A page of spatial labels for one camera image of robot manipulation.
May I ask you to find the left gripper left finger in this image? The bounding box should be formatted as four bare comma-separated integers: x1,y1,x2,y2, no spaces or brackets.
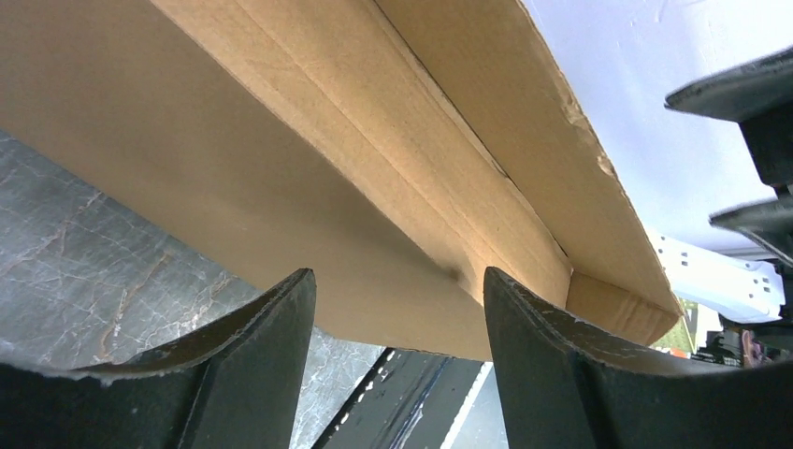
1,268,316,448

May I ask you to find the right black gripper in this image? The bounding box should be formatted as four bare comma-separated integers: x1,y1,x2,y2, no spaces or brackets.
664,47,792,267

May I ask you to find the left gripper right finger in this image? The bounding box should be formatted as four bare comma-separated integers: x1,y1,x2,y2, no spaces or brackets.
483,267,792,448

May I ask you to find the brown cardboard box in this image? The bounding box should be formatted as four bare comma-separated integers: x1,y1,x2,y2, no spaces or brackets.
1,1,681,360

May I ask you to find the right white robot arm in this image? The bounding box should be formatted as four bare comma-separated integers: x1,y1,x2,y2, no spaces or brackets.
650,48,792,367

